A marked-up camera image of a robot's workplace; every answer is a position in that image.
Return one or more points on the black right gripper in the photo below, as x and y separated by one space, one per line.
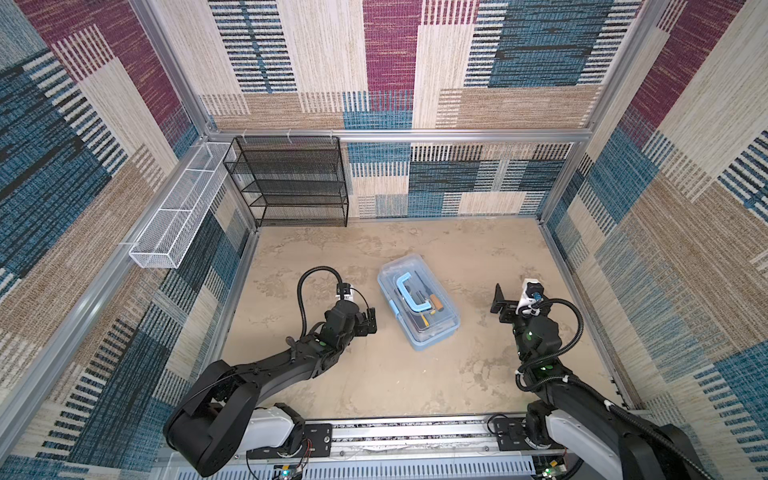
508 307

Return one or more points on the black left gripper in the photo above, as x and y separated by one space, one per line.
363 329

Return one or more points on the light blue plastic tool box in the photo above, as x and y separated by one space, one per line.
397 282

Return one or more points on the wooden handled screwdriver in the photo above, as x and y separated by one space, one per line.
426 291

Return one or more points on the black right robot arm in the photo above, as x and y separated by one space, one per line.
614 442

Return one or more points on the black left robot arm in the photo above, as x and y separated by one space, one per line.
221 415

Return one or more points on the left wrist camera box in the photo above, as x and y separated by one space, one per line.
344 291

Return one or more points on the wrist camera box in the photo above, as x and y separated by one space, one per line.
531 298
344 291

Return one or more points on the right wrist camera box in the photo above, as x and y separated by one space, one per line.
531 298

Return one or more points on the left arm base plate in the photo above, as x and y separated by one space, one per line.
313 440

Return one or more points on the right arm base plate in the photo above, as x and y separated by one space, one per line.
511 435

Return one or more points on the black wire mesh shelf rack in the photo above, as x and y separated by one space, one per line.
290 181

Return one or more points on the white wire mesh basket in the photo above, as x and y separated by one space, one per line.
164 242

